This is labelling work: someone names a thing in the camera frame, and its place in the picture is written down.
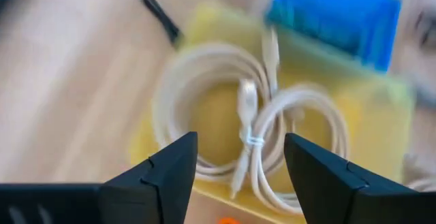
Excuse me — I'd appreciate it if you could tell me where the blue plastic basket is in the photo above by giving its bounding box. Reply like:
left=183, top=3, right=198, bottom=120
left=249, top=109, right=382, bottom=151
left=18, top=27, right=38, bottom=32
left=264, top=0, right=403, bottom=74

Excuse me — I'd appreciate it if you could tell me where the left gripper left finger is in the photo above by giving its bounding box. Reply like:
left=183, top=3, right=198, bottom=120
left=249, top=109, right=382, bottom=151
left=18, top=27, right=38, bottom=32
left=98, top=131, right=199, bottom=224

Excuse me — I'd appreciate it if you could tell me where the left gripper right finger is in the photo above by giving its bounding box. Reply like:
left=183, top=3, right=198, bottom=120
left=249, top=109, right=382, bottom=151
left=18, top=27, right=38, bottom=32
left=284, top=132, right=436, bottom=224

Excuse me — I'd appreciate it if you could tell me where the yellow translucent plastic bin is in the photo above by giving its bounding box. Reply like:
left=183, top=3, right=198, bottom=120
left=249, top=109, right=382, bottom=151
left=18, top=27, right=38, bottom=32
left=129, top=1, right=415, bottom=224

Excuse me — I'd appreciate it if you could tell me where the black pen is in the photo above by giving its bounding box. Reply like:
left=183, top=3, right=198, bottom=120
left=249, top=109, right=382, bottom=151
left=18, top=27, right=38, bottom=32
left=134, top=0, right=184, bottom=50

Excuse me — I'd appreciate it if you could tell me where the beige USB cable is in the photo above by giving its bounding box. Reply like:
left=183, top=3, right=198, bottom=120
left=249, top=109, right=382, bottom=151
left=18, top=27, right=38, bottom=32
left=231, top=79, right=350, bottom=217
left=152, top=26, right=285, bottom=199

